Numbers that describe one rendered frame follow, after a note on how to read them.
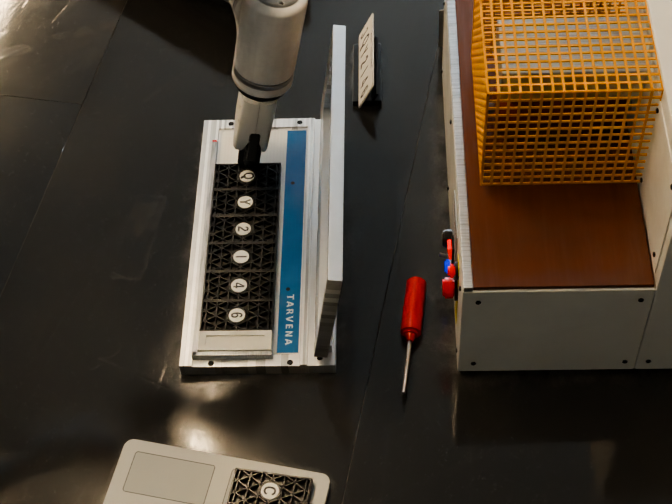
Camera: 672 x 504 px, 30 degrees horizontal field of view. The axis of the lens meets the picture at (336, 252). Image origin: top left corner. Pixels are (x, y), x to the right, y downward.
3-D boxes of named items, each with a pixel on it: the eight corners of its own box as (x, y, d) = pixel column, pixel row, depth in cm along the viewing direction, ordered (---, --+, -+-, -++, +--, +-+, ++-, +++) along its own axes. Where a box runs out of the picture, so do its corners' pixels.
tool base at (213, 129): (206, 130, 194) (203, 114, 191) (339, 127, 193) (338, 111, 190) (181, 375, 167) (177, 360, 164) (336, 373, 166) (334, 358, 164)
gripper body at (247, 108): (237, 44, 174) (229, 100, 183) (232, 98, 168) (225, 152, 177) (291, 51, 175) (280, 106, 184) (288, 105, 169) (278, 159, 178)
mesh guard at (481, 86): (470, 57, 171) (476, -38, 158) (621, 53, 170) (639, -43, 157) (480, 185, 157) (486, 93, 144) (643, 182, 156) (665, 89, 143)
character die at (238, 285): (205, 276, 174) (204, 271, 173) (276, 275, 174) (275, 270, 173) (203, 305, 171) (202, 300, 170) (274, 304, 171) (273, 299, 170)
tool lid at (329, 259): (333, 24, 176) (345, 25, 176) (319, 116, 191) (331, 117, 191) (327, 280, 149) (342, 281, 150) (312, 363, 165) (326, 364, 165)
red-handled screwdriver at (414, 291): (406, 285, 174) (406, 273, 172) (426, 287, 174) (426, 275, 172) (393, 397, 164) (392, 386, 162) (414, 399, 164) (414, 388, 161)
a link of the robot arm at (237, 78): (235, 35, 172) (233, 51, 174) (231, 82, 167) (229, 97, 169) (296, 43, 173) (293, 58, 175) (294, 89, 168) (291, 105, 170)
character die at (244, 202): (213, 194, 183) (212, 189, 182) (280, 193, 183) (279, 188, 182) (211, 221, 180) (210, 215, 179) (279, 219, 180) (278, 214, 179)
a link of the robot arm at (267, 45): (225, 39, 171) (241, 88, 166) (235, -36, 161) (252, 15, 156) (284, 34, 174) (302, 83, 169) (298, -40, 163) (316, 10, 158)
